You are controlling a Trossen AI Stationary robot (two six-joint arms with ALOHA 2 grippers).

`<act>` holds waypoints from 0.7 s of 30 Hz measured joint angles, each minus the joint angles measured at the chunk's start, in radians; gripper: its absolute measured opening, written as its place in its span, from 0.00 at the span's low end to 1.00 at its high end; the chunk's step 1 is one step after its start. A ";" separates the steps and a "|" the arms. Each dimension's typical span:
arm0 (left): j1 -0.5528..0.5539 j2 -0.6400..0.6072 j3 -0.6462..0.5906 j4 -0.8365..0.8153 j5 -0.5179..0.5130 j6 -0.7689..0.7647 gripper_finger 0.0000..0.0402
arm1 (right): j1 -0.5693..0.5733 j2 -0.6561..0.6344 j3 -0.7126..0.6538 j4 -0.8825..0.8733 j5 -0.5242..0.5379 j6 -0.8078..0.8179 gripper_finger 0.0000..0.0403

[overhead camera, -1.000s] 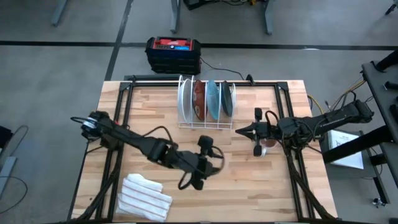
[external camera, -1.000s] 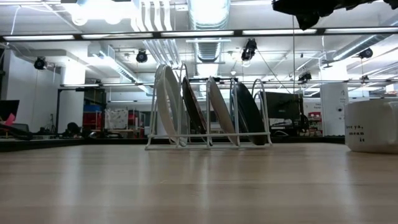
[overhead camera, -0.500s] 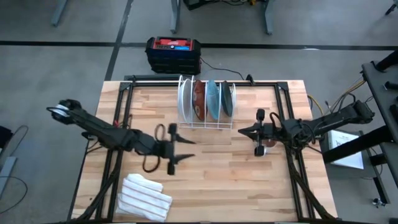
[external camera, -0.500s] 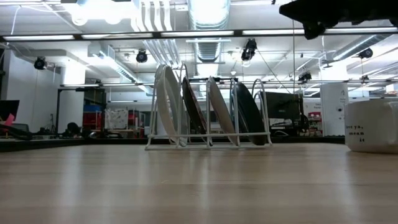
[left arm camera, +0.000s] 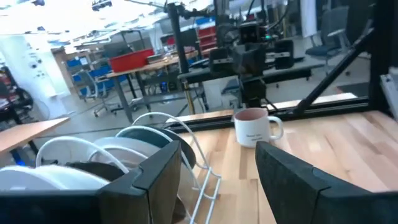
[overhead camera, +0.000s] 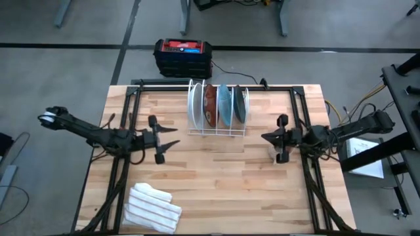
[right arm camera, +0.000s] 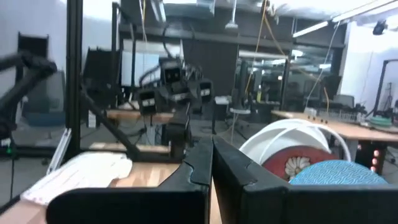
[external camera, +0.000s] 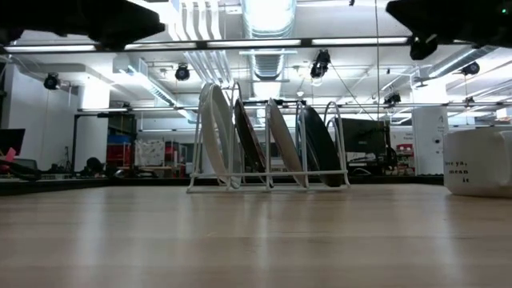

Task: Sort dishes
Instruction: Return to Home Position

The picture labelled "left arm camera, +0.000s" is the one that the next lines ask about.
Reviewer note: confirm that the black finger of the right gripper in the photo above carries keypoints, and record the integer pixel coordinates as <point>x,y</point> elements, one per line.
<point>220,60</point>
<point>284,54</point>

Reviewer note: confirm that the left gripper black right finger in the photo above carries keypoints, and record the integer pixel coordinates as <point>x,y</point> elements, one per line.
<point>311,202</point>

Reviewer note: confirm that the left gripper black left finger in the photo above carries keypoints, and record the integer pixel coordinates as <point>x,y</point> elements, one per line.
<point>77,208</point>

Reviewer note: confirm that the dark round plate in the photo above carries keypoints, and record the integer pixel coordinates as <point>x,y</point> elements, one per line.
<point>149,137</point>

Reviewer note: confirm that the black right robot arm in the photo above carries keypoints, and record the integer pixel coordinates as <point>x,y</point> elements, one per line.
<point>253,90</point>

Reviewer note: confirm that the grey side table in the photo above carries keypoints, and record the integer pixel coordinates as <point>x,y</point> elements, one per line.
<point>280,73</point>

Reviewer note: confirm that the red and blue shelf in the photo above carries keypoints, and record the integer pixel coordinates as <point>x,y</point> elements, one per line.
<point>206,35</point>

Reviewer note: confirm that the dark grey office chair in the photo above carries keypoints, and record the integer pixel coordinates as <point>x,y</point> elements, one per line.
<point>332,31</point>

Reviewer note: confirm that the wooden work table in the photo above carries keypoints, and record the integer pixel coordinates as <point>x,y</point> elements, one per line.
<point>149,67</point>

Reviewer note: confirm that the white mug with text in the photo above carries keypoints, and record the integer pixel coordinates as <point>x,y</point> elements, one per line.
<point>252,130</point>

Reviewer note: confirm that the red plastic bin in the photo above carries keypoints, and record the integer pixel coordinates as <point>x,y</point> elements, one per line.
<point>130,60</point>

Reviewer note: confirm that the light wooden table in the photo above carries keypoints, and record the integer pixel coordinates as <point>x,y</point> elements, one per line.
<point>28,132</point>

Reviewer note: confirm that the blue office chair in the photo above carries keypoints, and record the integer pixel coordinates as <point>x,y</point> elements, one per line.
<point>93,84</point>

